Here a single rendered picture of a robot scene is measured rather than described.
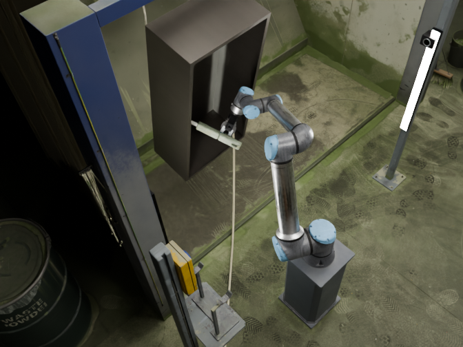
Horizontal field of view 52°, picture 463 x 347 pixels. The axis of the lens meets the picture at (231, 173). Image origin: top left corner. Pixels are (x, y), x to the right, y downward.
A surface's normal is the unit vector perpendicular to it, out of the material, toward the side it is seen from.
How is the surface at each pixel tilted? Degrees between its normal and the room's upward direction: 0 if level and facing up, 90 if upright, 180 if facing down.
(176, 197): 0
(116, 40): 57
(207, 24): 12
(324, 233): 5
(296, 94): 0
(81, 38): 90
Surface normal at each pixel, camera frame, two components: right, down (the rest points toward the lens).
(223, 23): 0.10, -0.51
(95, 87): 0.68, 0.55
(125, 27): 0.55, 0.13
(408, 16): -0.73, 0.55
